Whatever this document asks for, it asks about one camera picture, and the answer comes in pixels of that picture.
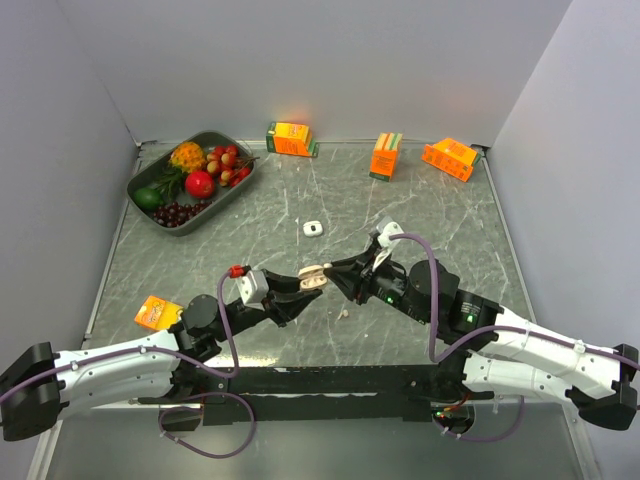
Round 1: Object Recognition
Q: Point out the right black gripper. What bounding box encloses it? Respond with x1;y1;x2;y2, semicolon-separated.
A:
323;243;432;324

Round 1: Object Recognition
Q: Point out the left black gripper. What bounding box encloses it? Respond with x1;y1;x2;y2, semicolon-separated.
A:
215;268;322;342

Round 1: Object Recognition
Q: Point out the beige earbud charging case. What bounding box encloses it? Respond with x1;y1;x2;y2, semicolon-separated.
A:
298;265;328;291

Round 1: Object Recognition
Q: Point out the white earbud charging case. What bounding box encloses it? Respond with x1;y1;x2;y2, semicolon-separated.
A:
302;220;324;238

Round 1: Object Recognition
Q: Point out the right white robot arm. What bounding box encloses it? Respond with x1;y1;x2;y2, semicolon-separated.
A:
324;253;639;431

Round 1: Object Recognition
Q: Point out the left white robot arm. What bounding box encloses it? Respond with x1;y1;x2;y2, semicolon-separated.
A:
1;266;327;442

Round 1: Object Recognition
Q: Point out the orange sponge box back middle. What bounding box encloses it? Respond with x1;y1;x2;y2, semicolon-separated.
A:
369;132;404;182

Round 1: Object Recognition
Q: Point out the orange sponge box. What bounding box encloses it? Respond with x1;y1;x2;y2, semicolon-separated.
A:
369;132;404;182
134;295;183;331
421;138;481;182
266;122;319;158

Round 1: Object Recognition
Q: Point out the orange sponge box front left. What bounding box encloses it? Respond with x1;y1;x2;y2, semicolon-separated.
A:
134;295;183;331

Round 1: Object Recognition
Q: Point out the dark grape bunch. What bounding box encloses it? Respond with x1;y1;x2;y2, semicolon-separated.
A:
151;200;211;229

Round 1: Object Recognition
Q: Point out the red lychee bunch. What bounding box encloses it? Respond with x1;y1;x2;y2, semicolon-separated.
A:
205;145;258;187

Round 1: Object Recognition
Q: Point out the red apple toy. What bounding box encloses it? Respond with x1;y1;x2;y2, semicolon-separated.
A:
184;171;215;199

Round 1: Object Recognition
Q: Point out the orange sponge box back left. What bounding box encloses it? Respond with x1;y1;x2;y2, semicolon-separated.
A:
266;122;319;158

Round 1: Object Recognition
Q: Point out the orange sponge box back right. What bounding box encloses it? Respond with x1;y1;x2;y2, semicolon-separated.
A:
421;138;481;182

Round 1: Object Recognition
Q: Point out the green lime toy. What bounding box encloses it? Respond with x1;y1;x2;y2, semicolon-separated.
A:
133;187;165;211

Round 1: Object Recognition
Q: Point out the orange pineapple toy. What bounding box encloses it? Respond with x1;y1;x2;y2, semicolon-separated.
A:
169;141;207;174

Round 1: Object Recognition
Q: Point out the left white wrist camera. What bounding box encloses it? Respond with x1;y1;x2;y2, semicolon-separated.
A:
228;265;269;311

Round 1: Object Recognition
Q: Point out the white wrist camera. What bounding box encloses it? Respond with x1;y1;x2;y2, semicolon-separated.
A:
371;216;404;271
228;265;269;311

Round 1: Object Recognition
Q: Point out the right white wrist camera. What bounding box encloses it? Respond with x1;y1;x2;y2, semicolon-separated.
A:
371;216;404;271

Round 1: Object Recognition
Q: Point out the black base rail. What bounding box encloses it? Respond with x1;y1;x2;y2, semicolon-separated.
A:
137;363;496;434

